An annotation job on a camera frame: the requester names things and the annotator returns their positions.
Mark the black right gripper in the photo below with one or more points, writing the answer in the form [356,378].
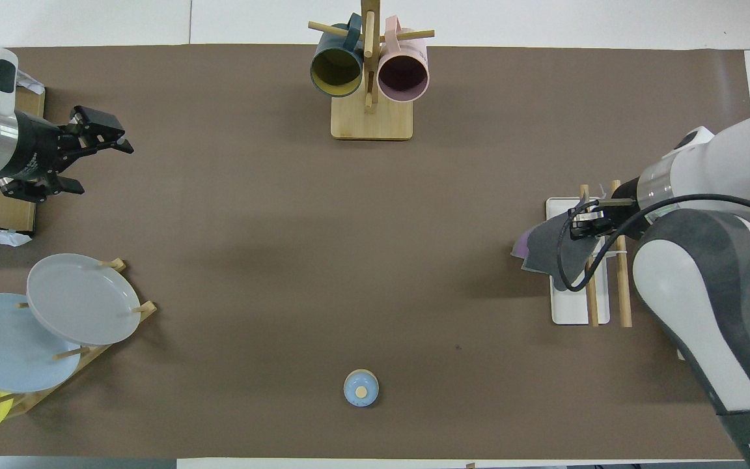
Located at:
[627,208]

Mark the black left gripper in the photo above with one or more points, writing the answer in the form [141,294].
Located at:
[33,150]

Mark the purple and grey towel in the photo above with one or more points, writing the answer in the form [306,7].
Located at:
[544,251]

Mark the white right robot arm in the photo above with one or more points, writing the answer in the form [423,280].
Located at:
[707,293]

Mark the white wooden-bar towel rack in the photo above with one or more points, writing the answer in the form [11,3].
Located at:
[570,306]

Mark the wooden plate rack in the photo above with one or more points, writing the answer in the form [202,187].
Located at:
[98,355]

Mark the grey plate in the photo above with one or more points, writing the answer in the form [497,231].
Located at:
[82,299]

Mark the light blue plate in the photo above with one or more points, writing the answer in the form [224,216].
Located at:
[4,345]

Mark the brown table mat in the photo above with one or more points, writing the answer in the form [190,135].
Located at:
[375,260]

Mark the pink mug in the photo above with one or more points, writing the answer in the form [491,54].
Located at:
[403,75]

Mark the wooden mug tree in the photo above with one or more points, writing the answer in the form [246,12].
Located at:
[372,120]

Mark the dark teal mug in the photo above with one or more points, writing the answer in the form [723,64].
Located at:
[336,68]

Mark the small blue cup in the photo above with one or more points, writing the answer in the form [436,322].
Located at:
[361,388]

